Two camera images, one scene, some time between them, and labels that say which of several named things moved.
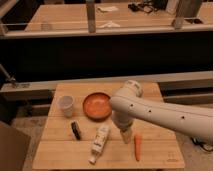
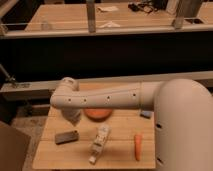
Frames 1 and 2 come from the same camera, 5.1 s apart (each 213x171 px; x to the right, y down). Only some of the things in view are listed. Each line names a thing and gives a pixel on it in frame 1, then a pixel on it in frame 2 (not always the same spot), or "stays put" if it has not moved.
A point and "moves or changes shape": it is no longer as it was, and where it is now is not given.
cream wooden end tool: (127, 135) to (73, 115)
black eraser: (76, 130) moves or changes shape
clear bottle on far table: (45, 27) stays put
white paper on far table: (107, 9) stays put
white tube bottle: (101, 135) stays put
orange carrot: (137, 145) stays put
